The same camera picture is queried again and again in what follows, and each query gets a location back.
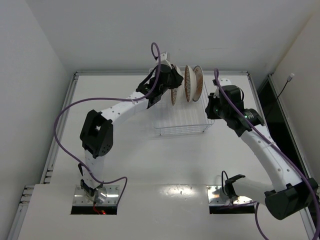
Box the flower pattern plate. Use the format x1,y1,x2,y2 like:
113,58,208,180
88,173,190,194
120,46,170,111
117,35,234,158
184,65,197,102
170,64,184,106

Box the glass plate orange sunburst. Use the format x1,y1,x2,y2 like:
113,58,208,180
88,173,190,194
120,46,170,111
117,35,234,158
192,65,204,102

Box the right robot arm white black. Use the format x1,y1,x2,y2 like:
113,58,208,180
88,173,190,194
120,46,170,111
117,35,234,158
205,80,318,220

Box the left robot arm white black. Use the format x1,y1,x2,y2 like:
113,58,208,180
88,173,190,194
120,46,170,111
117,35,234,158
80,52,183,198

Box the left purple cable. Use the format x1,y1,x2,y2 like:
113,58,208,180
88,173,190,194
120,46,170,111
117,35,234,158
53,42,162,198

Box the purple cable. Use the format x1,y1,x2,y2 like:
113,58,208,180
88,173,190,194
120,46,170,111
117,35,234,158
213,67,318,240
53,42,162,198

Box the white wire dish rack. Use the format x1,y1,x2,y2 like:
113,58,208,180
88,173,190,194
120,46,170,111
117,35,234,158
149,68,214,136

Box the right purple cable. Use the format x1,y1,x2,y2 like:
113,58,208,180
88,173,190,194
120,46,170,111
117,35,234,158
213,67,318,240

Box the black cable loop at base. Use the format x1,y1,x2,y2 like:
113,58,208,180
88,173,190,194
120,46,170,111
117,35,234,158
221,170,230,198

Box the black usb cable on wall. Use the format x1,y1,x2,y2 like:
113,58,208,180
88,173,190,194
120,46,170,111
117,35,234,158
264,72,296,118

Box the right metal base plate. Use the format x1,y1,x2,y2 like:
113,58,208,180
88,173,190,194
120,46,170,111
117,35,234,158
206,185,255,207

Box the metal base plate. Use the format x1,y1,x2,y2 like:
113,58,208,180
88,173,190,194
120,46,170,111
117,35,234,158
206,185,255,207
72,185,120,207

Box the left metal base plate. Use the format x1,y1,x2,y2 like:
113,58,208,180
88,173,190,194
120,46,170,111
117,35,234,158
72,185,120,207

